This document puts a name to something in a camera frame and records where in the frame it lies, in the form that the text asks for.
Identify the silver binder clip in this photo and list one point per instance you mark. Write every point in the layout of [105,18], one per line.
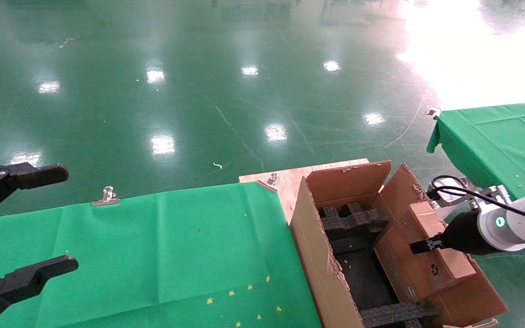
[432,111]
[271,180]
[106,197]

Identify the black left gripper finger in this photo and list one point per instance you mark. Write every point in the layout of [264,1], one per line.
[30,275]
[39,175]

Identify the black foam sheet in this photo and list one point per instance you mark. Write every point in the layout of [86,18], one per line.
[362,278]

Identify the black foam block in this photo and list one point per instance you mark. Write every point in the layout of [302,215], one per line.
[394,314]
[353,221]

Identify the small brown cardboard box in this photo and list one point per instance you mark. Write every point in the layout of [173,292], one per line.
[458,266]

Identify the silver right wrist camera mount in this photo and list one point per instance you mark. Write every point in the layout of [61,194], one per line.
[449,196]

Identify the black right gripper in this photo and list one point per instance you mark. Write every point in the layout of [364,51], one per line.
[465,234]

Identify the open cardboard carton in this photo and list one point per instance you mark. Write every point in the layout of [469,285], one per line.
[317,264]

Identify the green tablecloth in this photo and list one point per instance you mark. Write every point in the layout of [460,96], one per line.
[153,255]

